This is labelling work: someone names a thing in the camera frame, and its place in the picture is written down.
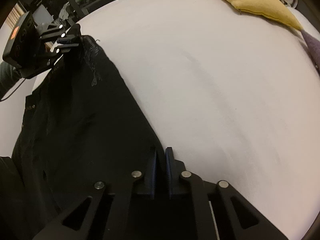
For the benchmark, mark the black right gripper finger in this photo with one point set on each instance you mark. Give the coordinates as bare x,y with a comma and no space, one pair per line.
49,31
63,45

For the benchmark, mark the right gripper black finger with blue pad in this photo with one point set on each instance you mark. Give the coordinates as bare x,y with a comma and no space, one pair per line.
123,208
216,210

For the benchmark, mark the black denim pants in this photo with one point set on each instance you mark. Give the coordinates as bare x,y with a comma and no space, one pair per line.
80,126

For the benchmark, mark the white bed mattress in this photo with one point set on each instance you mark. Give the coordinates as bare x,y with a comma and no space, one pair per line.
235,95

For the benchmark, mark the yellow pillow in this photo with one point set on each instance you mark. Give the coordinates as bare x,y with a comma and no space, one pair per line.
272,9

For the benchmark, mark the purple pillow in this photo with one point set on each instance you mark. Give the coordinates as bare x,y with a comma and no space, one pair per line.
313,46

